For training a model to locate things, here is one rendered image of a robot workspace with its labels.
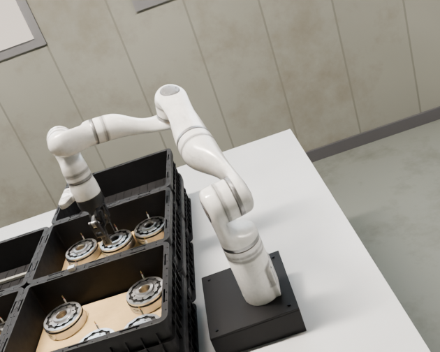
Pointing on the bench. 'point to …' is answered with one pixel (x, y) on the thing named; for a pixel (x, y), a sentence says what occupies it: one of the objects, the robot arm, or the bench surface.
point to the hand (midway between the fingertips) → (108, 235)
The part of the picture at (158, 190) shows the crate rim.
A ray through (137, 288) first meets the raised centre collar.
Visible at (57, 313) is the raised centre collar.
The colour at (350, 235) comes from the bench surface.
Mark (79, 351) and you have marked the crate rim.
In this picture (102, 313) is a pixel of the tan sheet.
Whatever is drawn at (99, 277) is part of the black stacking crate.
